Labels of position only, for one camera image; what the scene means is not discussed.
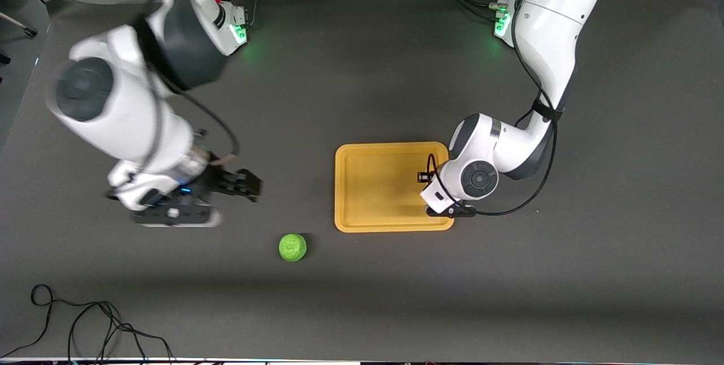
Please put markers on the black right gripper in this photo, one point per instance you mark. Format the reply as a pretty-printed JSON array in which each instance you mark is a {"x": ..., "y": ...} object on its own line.
[{"x": 222, "y": 181}]

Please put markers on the green apple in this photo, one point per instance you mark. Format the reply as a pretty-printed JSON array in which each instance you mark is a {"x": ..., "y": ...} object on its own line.
[{"x": 292, "y": 247}]

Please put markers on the yellow plastic tray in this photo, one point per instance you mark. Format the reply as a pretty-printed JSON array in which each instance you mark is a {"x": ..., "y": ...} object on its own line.
[{"x": 379, "y": 189}]

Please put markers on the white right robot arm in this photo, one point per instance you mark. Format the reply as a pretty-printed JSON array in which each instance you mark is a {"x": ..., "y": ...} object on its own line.
[{"x": 119, "y": 116}]

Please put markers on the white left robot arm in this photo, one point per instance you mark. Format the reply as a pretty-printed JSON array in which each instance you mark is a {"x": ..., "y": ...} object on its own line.
[{"x": 546, "y": 37}]

